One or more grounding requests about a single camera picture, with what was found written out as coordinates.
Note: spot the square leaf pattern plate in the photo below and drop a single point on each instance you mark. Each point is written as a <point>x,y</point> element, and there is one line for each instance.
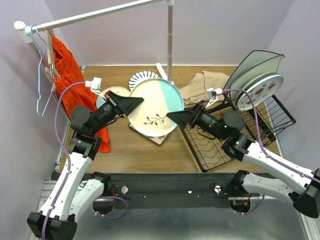
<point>158,140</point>

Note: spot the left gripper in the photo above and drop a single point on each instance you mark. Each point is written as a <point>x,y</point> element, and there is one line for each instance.
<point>122,105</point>

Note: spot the orange garment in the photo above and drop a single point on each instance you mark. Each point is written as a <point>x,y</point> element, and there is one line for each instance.
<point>70,73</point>

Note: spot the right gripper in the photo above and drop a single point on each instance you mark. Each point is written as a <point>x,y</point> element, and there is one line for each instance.
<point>192,115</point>

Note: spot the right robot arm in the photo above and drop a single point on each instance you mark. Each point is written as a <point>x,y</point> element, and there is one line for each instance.
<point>290,182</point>

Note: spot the black mounting rail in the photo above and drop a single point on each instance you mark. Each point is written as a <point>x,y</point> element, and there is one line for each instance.
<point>167,190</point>

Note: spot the cream and teal plate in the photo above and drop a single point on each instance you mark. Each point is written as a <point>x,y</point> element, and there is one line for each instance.
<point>159,98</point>

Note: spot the large square green plate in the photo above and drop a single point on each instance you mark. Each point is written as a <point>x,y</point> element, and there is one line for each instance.
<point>257,65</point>

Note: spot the black wire dish rack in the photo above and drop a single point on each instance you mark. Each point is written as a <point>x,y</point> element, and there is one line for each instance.
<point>236,131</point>

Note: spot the wooden clip hanger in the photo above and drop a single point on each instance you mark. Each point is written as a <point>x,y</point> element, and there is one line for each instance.
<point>50,55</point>

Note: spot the blue striped white plate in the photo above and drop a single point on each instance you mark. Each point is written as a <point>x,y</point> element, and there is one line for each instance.
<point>140,77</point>

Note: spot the white blue rimmed plate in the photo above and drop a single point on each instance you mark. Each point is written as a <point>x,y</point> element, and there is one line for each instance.
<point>243,103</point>

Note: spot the cream round plate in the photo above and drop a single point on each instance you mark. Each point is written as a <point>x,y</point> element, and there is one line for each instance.
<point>121,91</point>

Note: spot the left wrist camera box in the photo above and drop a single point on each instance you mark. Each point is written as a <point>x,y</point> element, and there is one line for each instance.
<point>95,86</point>

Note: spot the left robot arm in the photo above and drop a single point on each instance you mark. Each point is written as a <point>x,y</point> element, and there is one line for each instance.
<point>58,218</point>

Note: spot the blue wire hanger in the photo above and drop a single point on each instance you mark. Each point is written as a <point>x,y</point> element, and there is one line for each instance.
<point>42,54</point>

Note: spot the white clothes rack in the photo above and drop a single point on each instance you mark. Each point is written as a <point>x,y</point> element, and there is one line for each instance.
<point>26,31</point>

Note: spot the beige cloth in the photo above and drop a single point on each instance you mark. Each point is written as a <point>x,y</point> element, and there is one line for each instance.
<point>196,90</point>

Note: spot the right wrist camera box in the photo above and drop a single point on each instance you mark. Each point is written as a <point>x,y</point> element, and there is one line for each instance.
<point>213,95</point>

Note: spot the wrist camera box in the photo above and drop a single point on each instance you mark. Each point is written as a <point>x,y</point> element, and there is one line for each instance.
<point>213,95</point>
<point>95,86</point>

